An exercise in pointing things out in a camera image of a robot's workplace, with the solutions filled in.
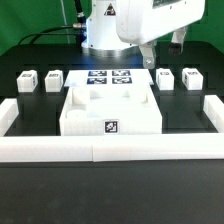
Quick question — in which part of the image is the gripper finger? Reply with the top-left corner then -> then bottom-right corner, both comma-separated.
139,42 -> 156,69
169,27 -> 187,56

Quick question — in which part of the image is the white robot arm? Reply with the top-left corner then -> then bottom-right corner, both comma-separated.
82,0 -> 205,69

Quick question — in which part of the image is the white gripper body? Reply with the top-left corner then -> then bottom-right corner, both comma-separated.
116,0 -> 205,45

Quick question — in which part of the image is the white square tabletop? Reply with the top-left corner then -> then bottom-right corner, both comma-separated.
59,84 -> 162,136

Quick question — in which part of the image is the white sheet with AprilTags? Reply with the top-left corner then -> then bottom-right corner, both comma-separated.
64,69 -> 154,87

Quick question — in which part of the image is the white U-shaped obstacle fence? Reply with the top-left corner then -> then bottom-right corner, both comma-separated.
0,98 -> 224,163

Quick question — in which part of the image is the black cable bundle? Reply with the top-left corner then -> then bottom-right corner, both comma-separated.
17,0 -> 88,46

